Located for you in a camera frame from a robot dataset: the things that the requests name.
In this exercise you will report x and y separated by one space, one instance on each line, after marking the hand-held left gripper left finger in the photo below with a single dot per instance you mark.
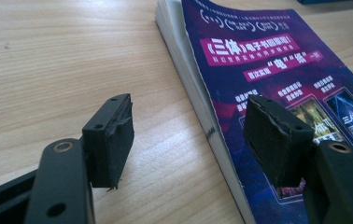
110 149

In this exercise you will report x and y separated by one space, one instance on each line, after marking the purple paperback book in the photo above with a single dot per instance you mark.
258 77

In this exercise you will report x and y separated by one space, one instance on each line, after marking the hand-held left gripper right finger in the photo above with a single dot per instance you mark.
274 143

